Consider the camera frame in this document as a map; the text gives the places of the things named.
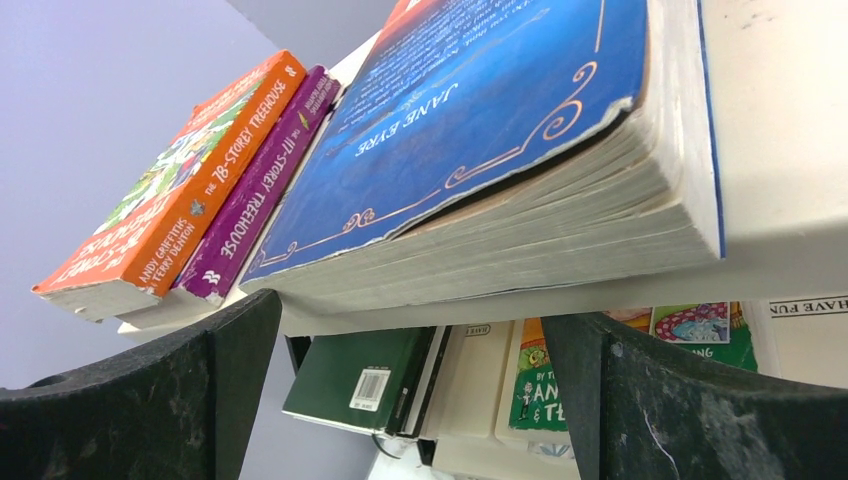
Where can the purple cartoon cover book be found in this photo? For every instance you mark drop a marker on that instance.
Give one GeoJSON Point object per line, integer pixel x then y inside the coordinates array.
{"type": "Point", "coordinates": [212, 271]}

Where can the orange 78-storey treehouse book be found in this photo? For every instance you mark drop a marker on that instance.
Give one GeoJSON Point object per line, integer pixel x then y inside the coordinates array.
{"type": "Point", "coordinates": [131, 260]}

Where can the beige black three-tier shelf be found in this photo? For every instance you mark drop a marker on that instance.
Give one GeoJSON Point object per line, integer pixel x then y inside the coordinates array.
{"type": "Point", "coordinates": [777, 82]}

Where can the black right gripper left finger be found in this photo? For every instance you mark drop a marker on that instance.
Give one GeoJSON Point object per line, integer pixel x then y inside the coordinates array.
{"type": "Point", "coordinates": [181, 406]}

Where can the floral cover book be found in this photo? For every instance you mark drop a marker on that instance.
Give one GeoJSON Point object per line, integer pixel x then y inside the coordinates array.
{"type": "Point", "coordinates": [551, 452]}

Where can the plain dark green book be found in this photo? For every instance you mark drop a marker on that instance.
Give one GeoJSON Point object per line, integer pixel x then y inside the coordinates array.
{"type": "Point", "coordinates": [378, 383]}

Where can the dark bottom book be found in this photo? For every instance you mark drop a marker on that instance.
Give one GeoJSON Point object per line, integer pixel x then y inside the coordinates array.
{"type": "Point", "coordinates": [487, 147]}

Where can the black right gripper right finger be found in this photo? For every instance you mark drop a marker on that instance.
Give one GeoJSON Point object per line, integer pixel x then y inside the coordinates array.
{"type": "Point", "coordinates": [641, 408]}

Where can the green 104-storey treehouse book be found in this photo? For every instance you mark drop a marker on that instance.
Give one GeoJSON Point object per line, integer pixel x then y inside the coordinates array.
{"type": "Point", "coordinates": [712, 330]}

